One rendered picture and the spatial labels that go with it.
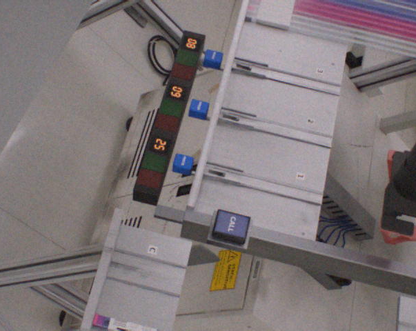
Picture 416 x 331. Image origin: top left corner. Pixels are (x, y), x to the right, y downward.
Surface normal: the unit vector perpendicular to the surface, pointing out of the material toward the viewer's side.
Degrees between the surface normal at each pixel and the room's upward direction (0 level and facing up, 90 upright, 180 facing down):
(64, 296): 0
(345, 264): 90
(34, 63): 0
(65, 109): 0
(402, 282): 90
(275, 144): 45
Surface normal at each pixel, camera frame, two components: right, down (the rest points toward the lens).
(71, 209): 0.76, -0.19
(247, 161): 0.11, -0.51
